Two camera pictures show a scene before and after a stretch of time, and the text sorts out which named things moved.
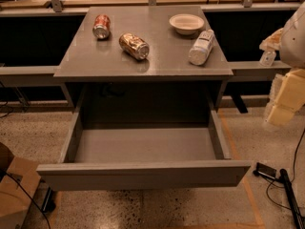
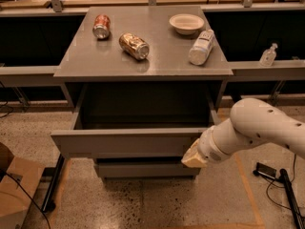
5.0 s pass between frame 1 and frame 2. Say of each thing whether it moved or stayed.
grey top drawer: moved
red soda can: stayed
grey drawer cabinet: stayed
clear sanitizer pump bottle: stayed
